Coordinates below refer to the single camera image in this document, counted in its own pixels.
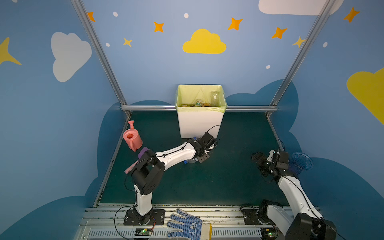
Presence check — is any clear bottle blue label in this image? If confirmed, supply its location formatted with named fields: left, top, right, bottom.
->
left=184, top=158, right=199, bottom=164

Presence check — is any clear unlabelled wide bottle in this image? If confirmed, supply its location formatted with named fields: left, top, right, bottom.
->
left=210, top=91, right=220, bottom=107

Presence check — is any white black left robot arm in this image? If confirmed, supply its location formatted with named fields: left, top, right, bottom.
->
left=125, top=132, right=218, bottom=218

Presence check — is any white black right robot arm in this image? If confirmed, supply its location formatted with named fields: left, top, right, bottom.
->
left=251, top=150, right=337, bottom=240

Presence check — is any white plastic trash bin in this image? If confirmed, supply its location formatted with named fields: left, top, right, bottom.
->
left=177, top=107, right=225, bottom=139

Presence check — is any green bin liner bag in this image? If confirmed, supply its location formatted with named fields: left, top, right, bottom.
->
left=175, top=85, right=228, bottom=112

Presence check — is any purple blue mesh basket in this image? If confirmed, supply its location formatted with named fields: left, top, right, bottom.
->
left=289, top=163, right=303, bottom=178

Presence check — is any clear white cap wide bottle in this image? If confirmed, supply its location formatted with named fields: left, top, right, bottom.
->
left=195, top=100, right=204, bottom=107

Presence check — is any purple plastic object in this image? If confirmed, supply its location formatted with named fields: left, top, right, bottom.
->
left=124, top=147, right=149, bottom=175

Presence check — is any circuit board right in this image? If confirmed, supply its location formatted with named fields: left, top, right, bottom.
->
left=261, top=228, right=279, bottom=240

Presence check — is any blue dotted work glove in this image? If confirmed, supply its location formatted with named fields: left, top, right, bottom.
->
left=167, top=209, right=203, bottom=240

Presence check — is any pink watering can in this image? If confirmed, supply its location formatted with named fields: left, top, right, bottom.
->
left=123, top=121, right=143, bottom=152

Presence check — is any green circuit board left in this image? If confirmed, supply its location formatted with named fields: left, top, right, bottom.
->
left=135, top=228, right=153, bottom=237

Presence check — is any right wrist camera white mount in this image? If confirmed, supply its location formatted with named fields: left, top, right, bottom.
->
left=267, top=150, right=289, bottom=170

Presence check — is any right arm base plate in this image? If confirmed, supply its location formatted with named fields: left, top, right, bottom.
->
left=241, top=209, right=268, bottom=225

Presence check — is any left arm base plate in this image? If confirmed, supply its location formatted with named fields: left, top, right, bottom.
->
left=123, top=208, right=166, bottom=226

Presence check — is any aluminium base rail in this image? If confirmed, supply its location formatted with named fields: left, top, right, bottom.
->
left=75, top=204, right=293, bottom=240

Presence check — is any aluminium frame left post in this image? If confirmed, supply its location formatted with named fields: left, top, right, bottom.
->
left=71, top=0, right=127, bottom=105

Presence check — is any aluminium frame post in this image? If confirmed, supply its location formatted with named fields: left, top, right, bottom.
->
left=270, top=0, right=336, bottom=108
left=71, top=0, right=127, bottom=105

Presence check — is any aluminium frame right post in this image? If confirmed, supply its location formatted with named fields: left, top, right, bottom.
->
left=270, top=0, right=336, bottom=108

